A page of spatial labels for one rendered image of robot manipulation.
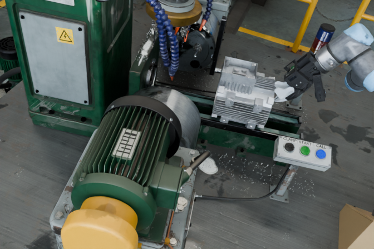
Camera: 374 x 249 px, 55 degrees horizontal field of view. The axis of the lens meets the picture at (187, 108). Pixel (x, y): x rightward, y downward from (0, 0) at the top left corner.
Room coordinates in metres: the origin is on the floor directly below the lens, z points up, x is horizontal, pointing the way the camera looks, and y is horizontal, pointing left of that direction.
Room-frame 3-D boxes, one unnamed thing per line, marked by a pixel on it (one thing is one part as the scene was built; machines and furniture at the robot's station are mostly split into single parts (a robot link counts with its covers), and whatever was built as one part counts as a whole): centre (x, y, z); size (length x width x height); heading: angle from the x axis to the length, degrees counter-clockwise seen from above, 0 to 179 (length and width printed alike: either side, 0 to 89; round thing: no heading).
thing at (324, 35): (1.34, -0.49, 1.19); 0.06 x 0.06 x 0.04
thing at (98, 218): (0.43, 0.06, 1.16); 0.33 x 0.26 x 0.42; 177
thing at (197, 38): (1.40, 0.04, 1.04); 0.41 x 0.25 x 0.25; 177
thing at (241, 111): (1.05, -0.20, 1.02); 0.20 x 0.19 x 0.19; 86
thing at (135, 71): (1.07, 0.22, 0.97); 0.30 x 0.11 x 0.34; 177
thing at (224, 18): (1.19, -0.07, 1.12); 0.04 x 0.03 x 0.26; 87
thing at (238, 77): (1.06, -0.16, 1.11); 0.12 x 0.11 x 0.07; 86
